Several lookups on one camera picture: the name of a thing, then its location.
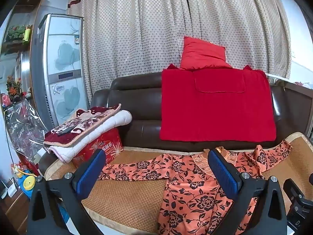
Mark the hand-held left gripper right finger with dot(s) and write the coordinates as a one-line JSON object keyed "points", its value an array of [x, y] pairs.
{"points": [[223, 173]]}

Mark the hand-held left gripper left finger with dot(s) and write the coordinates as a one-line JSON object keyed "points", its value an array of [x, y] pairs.
{"points": [[90, 173]]}

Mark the orange floral garment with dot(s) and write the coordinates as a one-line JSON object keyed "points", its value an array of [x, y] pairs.
{"points": [[190, 195]]}

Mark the red gift box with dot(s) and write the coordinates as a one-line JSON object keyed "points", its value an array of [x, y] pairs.
{"points": [[111, 142]]}

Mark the woven straw seat mat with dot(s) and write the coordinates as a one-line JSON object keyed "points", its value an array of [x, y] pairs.
{"points": [[127, 198]]}

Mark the white folded quilt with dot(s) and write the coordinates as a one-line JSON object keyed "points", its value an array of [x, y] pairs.
{"points": [[107, 127]]}

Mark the maroon floral folded blanket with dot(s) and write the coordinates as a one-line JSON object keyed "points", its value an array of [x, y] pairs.
{"points": [[80, 124]]}

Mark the black remote control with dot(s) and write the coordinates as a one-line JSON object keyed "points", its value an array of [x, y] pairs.
{"points": [[64, 131]]}

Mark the blue and yellow toy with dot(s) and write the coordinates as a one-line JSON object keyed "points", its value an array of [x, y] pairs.
{"points": [[27, 183]]}

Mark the red blanket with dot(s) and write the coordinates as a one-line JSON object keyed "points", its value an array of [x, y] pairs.
{"points": [[215, 107]]}

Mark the clear plastic sheet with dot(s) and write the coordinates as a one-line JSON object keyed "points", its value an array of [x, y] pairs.
{"points": [[22, 127]]}

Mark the brown leather sofa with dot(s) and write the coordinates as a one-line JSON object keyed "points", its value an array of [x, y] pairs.
{"points": [[141, 107]]}

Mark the artificial flower arrangement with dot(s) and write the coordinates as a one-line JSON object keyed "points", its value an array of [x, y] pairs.
{"points": [[13, 88]]}

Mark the red pillow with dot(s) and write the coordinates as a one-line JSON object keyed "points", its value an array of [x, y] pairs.
{"points": [[203, 53]]}

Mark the standing air conditioner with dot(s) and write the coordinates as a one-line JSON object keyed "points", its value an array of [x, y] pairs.
{"points": [[63, 53]]}

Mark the beige dotted curtain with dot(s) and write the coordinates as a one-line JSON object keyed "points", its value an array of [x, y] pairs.
{"points": [[137, 34]]}

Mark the green decor figure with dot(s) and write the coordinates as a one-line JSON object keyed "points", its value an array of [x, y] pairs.
{"points": [[18, 31]]}

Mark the wooden display cabinet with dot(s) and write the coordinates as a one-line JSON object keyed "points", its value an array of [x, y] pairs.
{"points": [[31, 2]]}

